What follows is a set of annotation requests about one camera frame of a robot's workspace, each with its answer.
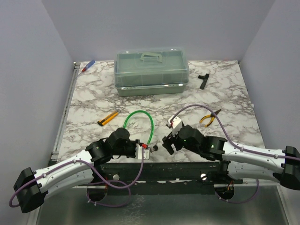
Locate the yellow black utility knife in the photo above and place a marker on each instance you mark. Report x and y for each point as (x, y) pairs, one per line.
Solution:
(108, 118)

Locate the yellow handled needle-nose pliers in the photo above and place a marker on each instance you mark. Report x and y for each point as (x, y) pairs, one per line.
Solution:
(211, 117)

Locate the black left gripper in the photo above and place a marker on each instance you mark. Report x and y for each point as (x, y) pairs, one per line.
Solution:
(134, 142)

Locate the left side aluminium rail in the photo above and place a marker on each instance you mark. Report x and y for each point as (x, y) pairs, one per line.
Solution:
(63, 120)

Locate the black metal base rail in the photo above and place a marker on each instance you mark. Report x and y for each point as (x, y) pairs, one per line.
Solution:
(171, 178)

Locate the translucent green plastic toolbox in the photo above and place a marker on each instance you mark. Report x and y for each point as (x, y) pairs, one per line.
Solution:
(151, 72)

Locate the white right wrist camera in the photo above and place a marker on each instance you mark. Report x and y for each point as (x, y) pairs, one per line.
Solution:
(175, 124)

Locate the blue red screwdriver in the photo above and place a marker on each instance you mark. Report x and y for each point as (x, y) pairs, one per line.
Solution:
(87, 66)

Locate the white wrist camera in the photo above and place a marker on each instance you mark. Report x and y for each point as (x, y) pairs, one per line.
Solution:
(175, 124)
(142, 152)

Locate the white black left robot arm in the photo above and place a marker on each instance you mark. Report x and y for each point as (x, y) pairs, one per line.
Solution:
(33, 187)

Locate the green cable lock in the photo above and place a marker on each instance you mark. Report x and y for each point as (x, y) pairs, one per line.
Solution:
(151, 123)

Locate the black T-handle tool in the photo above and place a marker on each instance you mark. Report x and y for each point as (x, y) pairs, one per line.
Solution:
(204, 79)

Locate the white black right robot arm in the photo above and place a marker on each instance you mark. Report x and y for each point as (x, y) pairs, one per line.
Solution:
(282, 166)

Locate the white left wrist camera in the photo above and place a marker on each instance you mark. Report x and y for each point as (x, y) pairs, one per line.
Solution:
(142, 152)

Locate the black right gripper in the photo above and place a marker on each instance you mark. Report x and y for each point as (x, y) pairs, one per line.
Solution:
(168, 140)

